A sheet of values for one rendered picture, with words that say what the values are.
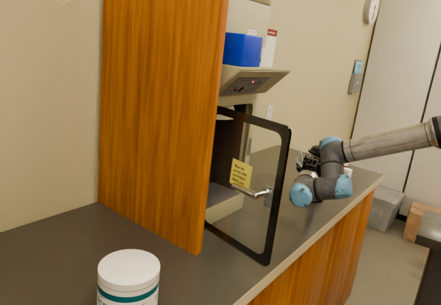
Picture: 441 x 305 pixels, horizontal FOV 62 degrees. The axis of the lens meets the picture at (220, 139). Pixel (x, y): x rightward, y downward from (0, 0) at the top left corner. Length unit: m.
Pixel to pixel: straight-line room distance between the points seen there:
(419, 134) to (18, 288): 1.15
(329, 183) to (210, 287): 0.48
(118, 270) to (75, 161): 0.65
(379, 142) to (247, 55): 0.49
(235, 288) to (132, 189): 0.49
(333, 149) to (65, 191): 0.94
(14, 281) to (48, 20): 0.74
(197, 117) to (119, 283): 0.48
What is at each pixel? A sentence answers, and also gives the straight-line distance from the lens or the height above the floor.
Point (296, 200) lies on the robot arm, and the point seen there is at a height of 1.11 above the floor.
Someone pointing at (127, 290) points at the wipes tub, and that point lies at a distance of 0.81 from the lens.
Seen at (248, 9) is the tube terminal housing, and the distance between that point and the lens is 1.25.
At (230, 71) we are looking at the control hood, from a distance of 1.05.
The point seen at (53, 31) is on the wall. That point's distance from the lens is 1.28.
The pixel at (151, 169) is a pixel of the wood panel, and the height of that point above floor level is 1.15.
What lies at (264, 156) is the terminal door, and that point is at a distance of 0.97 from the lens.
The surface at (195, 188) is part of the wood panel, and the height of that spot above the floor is 1.15.
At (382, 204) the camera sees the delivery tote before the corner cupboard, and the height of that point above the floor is 0.28.
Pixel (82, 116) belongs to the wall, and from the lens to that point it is 1.37.
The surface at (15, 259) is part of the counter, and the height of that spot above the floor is 0.94.
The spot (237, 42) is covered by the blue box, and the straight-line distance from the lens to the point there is 1.06.
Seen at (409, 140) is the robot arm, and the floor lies 1.35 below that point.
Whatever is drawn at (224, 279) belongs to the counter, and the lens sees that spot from 1.09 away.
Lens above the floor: 1.57
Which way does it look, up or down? 15 degrees down
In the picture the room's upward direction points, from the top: 7 degrees clockwise
